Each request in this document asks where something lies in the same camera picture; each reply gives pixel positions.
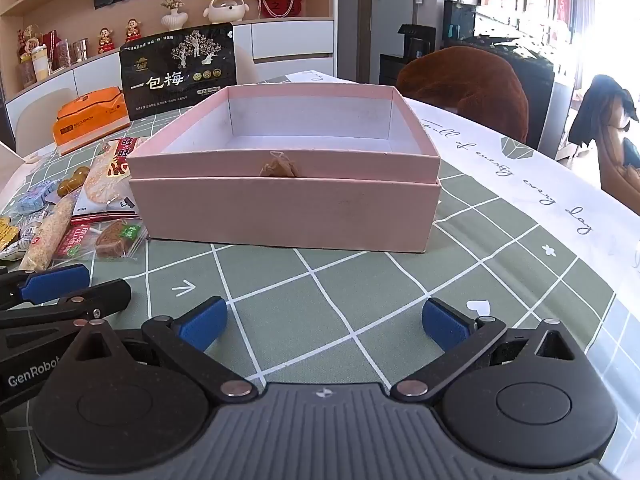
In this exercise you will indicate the dark jacket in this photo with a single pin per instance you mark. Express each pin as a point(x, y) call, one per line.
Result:
point(595, 105)

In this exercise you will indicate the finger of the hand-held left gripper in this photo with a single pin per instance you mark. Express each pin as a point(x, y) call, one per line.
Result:
point(52, 282)
point(100, 296)

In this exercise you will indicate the brown cake packet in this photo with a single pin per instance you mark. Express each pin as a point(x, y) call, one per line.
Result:
point(116, 240)

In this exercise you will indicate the orange box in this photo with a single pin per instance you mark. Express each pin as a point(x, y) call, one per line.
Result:
point(85, 120)

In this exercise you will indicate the quail egg packet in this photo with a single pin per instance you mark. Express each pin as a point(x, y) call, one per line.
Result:
point(74, 181)

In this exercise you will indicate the black snack bag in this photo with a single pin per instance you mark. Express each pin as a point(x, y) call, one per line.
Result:
point(175, 77)

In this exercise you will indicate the beige chair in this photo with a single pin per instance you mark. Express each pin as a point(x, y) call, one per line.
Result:
point(42, 115)
point(247, 65)

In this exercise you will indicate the glass jar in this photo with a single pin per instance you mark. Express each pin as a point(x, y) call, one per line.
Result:
point(81, 51)

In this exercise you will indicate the brown chair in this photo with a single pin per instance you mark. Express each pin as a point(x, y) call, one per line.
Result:
point(460, 85)

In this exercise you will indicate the sesame stick packet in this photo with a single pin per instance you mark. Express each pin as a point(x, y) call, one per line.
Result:
point(47, 235)

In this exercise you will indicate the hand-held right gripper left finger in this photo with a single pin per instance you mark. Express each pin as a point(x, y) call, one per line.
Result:
point(205, 327)

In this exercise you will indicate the blue snack packet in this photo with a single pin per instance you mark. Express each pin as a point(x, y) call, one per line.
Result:
point(35, 197)

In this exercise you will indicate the white rabbit figurine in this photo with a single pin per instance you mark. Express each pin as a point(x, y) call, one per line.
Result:
point(226, 7)

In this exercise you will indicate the white vase with flowers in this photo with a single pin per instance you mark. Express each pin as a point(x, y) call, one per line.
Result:
point(173, 15)

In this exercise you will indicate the white printed snack packet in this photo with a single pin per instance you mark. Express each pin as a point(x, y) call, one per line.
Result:
point(17, 250)

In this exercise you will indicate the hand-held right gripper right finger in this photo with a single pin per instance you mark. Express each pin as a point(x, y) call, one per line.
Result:
point(445, 325)

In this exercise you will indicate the red gold figurine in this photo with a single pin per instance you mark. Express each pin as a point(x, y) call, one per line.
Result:
point(106, 41)
point(133, 31)

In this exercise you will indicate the green checked tablecloth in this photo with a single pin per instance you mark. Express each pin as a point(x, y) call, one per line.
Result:
point(350, 280)

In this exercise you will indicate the pink gift box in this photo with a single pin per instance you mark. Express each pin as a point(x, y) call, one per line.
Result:
point(280, 210)

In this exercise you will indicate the white red rice cracker packet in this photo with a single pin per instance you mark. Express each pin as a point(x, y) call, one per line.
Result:
point(106, 180)

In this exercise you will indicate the white wooden cabinet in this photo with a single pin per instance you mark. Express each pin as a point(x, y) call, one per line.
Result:
point(290, 40)

